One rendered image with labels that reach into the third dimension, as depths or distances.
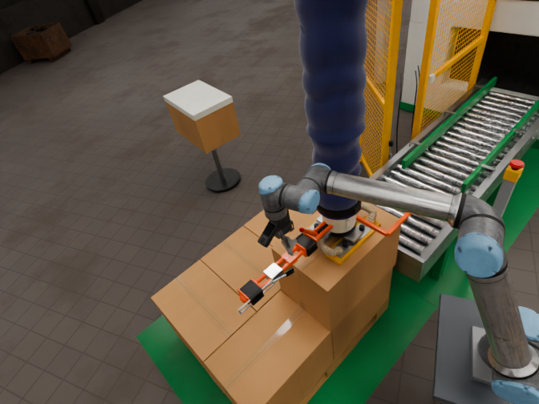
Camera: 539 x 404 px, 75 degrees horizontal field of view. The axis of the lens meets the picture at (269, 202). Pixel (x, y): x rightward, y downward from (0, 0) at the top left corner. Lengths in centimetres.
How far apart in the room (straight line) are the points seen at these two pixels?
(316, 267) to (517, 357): 85
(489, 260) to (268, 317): 134
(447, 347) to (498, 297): 66
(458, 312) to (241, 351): 112
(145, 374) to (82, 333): 71
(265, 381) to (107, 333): 158
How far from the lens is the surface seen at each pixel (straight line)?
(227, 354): 209
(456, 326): 193
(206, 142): 326
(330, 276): 176
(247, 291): 158
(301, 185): 127
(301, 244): 170
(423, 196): 125
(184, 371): 276
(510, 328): 137
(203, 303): 229
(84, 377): 310
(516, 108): 389
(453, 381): 181
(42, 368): 335
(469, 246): 112
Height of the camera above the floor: 240
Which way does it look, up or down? 43 degrees down
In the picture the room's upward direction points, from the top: 12 degrees counter-clockwise
